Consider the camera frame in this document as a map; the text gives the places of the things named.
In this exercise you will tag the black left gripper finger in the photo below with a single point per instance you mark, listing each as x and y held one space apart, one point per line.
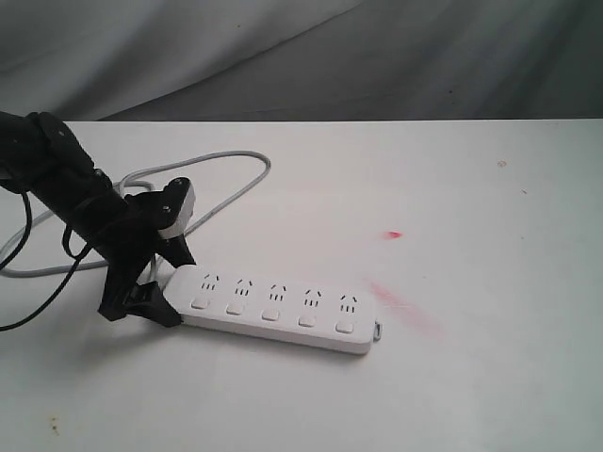
147 301
175 251

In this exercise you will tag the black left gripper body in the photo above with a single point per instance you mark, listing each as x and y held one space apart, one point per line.
123 231

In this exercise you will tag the white five-outlet power strip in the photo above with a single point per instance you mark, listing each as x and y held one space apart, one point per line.
300 313

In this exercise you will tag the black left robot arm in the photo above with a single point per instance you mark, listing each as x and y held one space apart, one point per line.
41 155

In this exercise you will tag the grey backdrop cloth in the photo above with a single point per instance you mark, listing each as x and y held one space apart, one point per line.
302 60

